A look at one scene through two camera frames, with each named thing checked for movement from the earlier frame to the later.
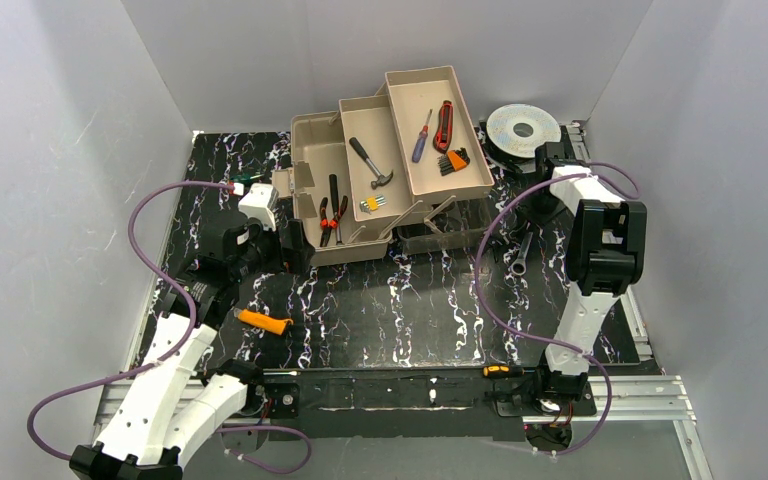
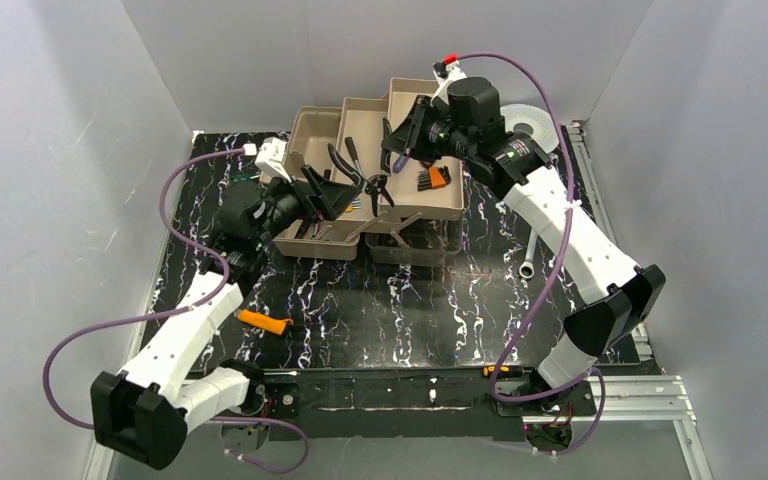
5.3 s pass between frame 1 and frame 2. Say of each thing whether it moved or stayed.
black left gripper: moved
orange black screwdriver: stayed
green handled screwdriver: stayed
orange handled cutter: stayed
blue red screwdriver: moved
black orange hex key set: moved
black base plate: stayed
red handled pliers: moved
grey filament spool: stayed
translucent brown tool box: stayed
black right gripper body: moved
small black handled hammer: moved
